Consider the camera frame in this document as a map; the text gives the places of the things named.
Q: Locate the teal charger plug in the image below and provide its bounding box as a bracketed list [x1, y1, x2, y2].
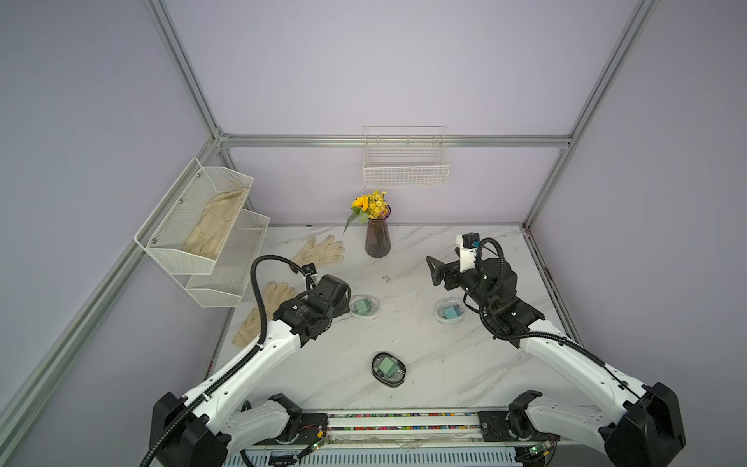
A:
[439, 305, 463, 322]

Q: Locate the green charger plug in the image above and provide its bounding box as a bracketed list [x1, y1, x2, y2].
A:
[351, 299, 375, 316]
[377, 357, 399, 379]

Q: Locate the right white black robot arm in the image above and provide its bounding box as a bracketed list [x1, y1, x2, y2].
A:
[426, 233, 686, 466]

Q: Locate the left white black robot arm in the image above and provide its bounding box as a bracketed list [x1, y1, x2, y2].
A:
[140, 255, 351, 466]

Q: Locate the beige leather glove on table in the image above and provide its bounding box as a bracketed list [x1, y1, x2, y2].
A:
[233, 281, 298, 348]

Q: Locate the white knit glove on table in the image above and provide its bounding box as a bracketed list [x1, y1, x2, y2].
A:
[292, 235, 345, 267]

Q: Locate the lower white mesh shelf bin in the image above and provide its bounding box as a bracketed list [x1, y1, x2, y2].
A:
[186, 209, 270, 309]

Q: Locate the white mesh shelf bin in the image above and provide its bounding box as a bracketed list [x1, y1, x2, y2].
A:
[186, 209, 270, 309]
[134, 159, 254, 276]

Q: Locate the dark glass flower vase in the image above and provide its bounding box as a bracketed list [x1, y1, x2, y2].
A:
[365, 204, 391, 259]

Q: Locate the yellow flower bouquet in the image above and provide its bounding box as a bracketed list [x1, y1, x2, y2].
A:
[344, 190, 391, 230]

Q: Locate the beige glove in bin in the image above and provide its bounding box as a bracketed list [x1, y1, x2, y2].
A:
[183, 188, 249, 260]

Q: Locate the upper white mesh shelf bin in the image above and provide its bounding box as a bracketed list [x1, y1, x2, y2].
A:
[134, 159, 254, 276]

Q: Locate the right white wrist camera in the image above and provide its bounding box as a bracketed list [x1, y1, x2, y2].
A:
[456, 233, 480, 272]

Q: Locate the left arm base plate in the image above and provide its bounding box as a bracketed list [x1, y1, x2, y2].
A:
[276, 413, 329, 446]

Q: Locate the aluminium front rail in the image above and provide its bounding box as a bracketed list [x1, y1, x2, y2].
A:
[221, 405, 658, 467]

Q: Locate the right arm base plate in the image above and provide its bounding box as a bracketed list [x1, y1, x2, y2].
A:
[478, 409, 558, 443]

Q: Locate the white wire wall basket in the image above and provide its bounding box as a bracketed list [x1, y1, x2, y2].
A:
[363, 126, 451, 189]

